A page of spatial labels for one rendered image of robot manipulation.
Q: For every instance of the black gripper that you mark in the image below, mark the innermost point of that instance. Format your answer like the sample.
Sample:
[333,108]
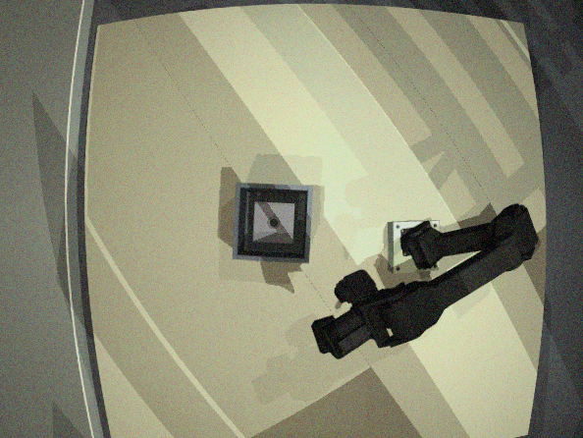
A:
[319,323]

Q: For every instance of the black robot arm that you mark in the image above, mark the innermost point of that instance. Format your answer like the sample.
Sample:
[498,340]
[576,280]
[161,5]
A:
[411,309]

